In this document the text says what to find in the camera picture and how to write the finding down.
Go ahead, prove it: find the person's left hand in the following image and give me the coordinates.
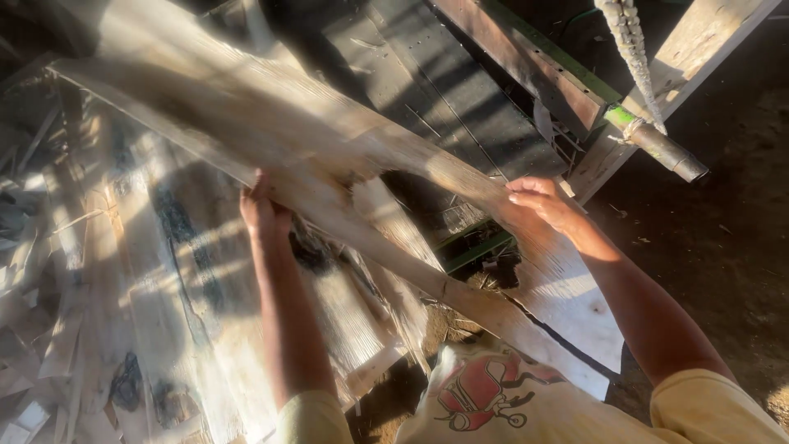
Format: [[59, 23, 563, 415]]
[[239, 171, 293, 243]]

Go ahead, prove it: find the person's right hand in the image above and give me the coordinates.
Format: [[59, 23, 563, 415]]
[[505, 176, 588, 236]]

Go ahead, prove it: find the large thin wood veneer sheet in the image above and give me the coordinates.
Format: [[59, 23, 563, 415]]
[[48, 0, 625, 400]]

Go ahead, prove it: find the dark conveyor belt machine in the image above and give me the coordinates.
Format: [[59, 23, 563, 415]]
[[259, 0, 593, 275]]

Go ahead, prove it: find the green metal roller bar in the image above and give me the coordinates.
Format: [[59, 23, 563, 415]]
[[603, 103, 710, 184]]

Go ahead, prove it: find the pile of wood veneer sheets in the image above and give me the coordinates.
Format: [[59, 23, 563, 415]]
[[0, 80, 445, 444]]

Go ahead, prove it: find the pale wooden beam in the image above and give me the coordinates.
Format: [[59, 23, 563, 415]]
[[564, 0, 784, 204]]

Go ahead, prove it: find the person's yellow printed shirt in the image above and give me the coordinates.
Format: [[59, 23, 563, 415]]
[[274, 342, 789, 444]]

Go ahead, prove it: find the rusty brown metal rail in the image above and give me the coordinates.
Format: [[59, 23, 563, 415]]
[[431, 0, 623, 141]]

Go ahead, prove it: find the braided white rope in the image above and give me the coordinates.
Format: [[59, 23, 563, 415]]
[[593, 0, 668, 136]]

